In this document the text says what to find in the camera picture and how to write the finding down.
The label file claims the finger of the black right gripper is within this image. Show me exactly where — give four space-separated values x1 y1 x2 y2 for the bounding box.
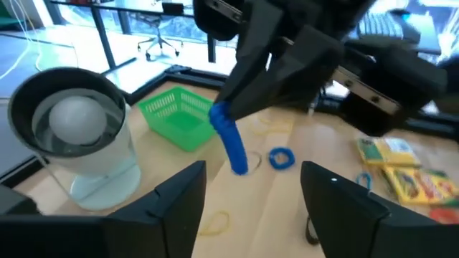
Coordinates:
229 24 345 121
214 0 284 105

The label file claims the black rubber band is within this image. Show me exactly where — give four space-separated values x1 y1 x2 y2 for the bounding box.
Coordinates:
304 216 321 247

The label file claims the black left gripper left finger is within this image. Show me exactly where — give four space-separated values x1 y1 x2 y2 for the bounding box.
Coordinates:
0 160 208 258

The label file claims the green plastic basket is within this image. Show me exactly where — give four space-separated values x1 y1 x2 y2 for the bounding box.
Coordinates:
137 85 218 153

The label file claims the yellow green crayon box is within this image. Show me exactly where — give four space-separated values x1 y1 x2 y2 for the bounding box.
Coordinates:
356 137 422 168
382 166 459 207

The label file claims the yellow rubber band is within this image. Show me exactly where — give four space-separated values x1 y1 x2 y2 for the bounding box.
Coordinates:
199 210 230 237

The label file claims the light blue rubber band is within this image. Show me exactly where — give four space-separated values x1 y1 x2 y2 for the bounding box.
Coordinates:
355 171 373 190

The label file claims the black office chair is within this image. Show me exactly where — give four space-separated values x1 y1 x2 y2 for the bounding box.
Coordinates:
137 1 184 62

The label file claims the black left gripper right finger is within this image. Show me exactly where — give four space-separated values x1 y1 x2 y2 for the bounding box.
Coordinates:
300 161 459 258

